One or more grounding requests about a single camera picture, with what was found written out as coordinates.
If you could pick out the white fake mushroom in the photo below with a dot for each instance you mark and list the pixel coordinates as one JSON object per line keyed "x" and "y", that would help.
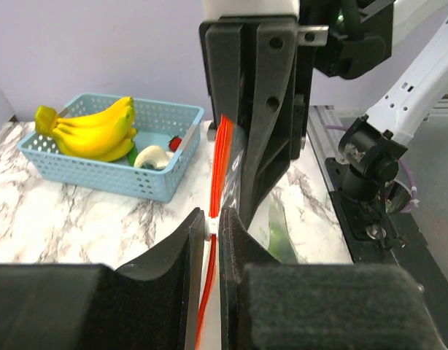
{"x": 153, "y": 156}

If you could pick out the light blue plastic basket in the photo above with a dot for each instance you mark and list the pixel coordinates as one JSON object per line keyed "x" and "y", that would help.
{"x": 156, "y": 123}

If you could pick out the yellow fake banana bunch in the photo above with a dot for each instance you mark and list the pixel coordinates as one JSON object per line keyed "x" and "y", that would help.
{"x": 105, "y": 136}

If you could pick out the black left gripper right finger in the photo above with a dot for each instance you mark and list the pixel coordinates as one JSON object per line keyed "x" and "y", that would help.
{"x": 266, "y": 304}

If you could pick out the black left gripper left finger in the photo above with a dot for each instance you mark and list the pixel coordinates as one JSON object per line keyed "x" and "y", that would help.
{"x": 150, "y": 302}

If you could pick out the green fake vegetable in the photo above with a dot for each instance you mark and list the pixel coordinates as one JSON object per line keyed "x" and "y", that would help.
{"x": 280, "y": 244}

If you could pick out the black metal base rail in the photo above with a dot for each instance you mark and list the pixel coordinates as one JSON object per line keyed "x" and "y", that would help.
{"x": 375, "y": 237}

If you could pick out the small red fake food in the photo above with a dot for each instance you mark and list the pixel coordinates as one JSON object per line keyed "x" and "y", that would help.
{"x": 174, "y": 143}

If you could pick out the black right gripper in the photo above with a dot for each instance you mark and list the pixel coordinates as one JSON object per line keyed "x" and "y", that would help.
{"x": 359, "y": 39}

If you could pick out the green fake food in basket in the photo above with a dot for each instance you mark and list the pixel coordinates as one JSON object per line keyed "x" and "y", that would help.
{"x": 132, "y": 155}

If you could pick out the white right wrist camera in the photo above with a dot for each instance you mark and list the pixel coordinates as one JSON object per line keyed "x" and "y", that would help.
{"x": 215, "y": 9}

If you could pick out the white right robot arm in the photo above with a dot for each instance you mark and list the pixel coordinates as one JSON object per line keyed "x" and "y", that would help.
{"x": 377, "y": 140}

